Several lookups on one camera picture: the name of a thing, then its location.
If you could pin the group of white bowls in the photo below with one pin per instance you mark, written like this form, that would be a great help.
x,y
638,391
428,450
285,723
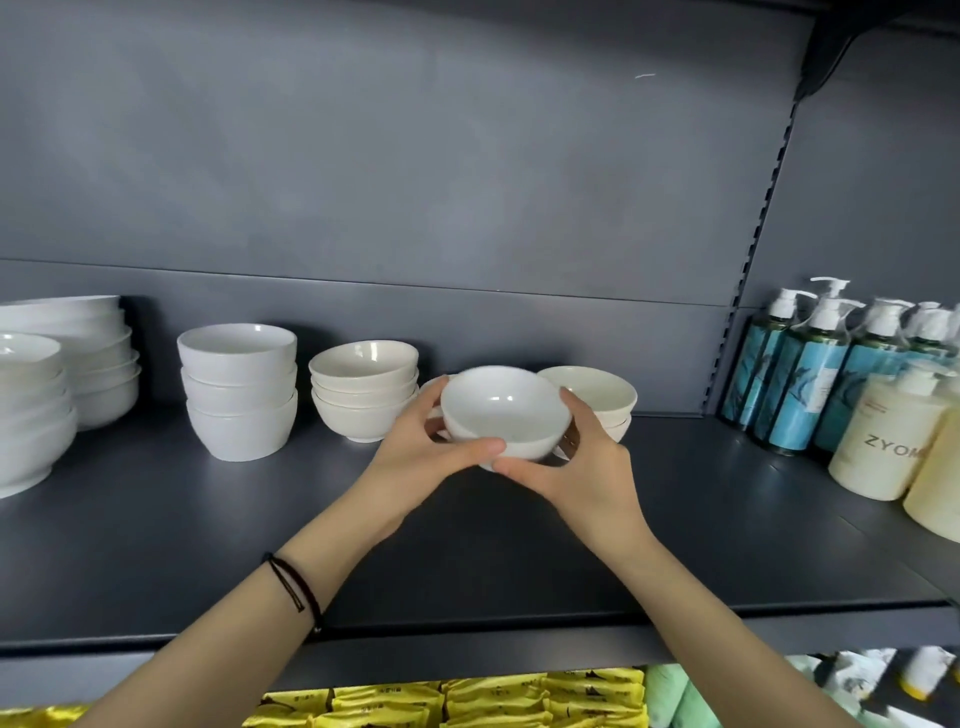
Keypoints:
x,y
487,330

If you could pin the person's right hand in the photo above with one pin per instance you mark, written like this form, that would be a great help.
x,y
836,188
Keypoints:
x,y
600,495

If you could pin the medium white ceramic bowl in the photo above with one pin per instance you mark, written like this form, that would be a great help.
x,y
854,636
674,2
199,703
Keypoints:
x,y
502,405

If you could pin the person's right forearm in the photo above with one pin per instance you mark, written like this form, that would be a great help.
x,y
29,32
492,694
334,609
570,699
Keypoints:
x,y
712,645

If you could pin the row of teal pump bottles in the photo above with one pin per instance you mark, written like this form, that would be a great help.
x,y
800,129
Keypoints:
x,y
802,390

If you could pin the tall white ceramic bowl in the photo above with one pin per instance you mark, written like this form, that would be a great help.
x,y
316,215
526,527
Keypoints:
x,y
236,349
240,435
240,401

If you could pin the off-white ceramic bowl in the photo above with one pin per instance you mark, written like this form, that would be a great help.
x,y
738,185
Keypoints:
x,y
360,397
364,360
352,424
600,390
619,429
435,412

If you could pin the person's left forearm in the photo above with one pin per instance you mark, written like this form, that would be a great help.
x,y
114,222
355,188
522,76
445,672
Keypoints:
x,y
210,660

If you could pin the person's left hand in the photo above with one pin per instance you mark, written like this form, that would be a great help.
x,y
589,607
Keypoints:
x,y
405,472

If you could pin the dark grey metal shelf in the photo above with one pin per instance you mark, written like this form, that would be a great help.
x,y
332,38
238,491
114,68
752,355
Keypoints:
x,y
922,7
450,555

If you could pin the yellow packets shelf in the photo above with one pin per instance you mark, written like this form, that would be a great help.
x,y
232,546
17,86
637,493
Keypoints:
x,y
450,705

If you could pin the cream pump bottle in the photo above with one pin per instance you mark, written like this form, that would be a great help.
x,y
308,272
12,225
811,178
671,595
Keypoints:
x,y
877,450
937,495

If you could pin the large grey metal back panel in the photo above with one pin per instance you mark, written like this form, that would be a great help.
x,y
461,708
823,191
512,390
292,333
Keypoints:
x,y
375,150

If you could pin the deep white ceramic bowl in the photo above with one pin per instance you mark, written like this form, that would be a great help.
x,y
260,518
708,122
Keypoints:
x,y
109,405
109,379

